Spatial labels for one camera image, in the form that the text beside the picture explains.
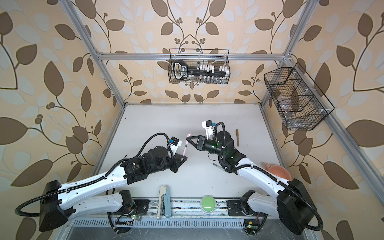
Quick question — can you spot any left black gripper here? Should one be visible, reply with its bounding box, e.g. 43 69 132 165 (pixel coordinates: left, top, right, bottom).
147 151 189 176

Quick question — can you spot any pink pen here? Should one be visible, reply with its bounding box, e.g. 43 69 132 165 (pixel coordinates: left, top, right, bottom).
183 141 189 156

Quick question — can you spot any green round button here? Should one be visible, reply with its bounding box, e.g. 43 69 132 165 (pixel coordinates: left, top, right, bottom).
200 195 217 214

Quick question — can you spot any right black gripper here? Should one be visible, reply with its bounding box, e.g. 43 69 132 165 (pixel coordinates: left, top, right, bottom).
187 136 226 159

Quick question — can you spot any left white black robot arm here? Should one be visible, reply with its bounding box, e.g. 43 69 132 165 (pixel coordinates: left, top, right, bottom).
15 133 188 232

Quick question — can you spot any brown pen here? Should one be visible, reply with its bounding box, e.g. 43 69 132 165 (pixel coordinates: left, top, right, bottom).
236 129 240 147

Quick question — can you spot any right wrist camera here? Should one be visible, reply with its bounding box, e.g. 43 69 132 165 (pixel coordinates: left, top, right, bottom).
202 120 216 140

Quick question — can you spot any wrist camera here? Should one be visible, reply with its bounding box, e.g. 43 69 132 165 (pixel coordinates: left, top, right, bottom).
169 137 183 154
202 120 216 140

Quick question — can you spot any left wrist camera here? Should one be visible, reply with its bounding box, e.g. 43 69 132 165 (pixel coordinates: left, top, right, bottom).
169 137 183 154

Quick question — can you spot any side black wire basket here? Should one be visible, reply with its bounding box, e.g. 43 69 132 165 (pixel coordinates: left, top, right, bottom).
264 63 335 131

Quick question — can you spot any black socket set rail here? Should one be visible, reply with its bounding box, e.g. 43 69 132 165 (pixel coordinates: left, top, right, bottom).
168 60 231 80

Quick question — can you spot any green pen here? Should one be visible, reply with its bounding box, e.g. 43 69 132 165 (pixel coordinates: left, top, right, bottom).
211 163 225 172

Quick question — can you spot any rear black wire basket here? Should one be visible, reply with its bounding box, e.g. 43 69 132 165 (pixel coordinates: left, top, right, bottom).
168 48 231 85

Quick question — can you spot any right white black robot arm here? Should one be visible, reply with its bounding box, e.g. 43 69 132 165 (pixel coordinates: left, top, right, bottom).
186 121 324 235

